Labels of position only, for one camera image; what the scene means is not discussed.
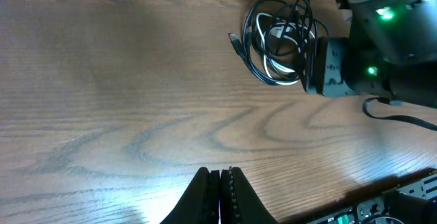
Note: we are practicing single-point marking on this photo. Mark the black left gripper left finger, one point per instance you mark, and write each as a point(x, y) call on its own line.
point(199, 204)

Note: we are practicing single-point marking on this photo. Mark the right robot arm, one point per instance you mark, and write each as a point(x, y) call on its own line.
point(389, 55)

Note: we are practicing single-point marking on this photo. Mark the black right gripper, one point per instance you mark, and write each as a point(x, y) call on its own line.
point(322, 69)

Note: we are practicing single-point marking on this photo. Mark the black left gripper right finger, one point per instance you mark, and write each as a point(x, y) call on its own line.
point(239, 203)

